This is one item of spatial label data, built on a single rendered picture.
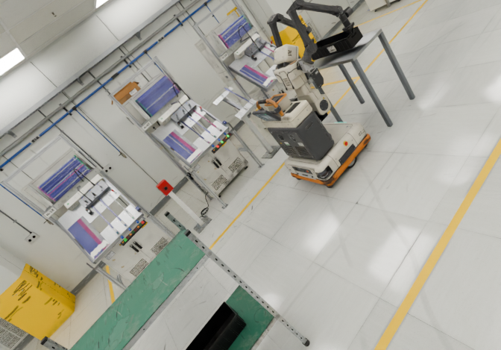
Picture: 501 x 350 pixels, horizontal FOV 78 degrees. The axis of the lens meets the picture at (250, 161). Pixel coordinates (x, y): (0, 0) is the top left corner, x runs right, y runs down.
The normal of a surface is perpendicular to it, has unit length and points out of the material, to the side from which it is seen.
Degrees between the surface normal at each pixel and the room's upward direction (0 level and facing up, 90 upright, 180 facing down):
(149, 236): 90
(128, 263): 90
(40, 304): 90
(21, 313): 90
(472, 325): 0
